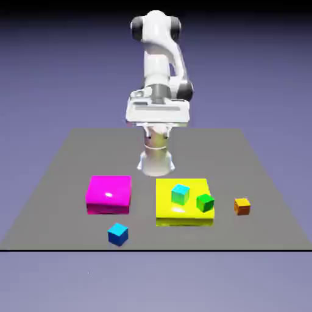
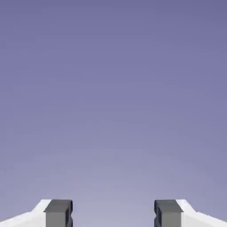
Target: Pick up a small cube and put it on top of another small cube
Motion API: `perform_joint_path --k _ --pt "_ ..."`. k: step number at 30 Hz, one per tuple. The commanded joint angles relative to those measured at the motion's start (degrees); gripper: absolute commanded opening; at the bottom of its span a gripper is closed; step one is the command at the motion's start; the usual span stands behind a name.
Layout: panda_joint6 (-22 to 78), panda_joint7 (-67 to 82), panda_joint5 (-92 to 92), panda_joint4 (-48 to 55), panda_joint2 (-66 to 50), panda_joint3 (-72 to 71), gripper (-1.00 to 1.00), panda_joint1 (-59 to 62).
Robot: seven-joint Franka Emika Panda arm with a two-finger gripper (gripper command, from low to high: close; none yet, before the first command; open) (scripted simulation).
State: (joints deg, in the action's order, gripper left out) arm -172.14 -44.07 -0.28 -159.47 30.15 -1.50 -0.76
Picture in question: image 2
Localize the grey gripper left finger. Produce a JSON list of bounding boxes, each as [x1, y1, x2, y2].
[[0, 199, 74, 227]]

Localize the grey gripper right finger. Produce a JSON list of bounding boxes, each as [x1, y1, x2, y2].
[[153, 199, 227, 227]]

